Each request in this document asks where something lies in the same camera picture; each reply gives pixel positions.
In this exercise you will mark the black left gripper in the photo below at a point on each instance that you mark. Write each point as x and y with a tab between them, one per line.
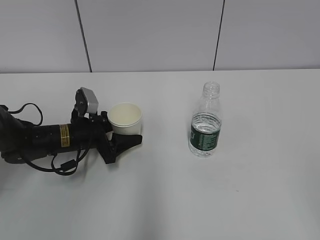
87	133

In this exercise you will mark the white paper cup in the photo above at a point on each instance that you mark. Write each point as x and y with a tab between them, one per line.
125	119

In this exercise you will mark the clear water bottle green label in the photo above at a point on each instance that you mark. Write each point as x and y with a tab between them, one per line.
206	121

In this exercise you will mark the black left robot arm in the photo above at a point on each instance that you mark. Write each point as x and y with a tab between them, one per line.
22	140

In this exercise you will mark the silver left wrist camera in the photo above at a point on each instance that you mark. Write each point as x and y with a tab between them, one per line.
85	102

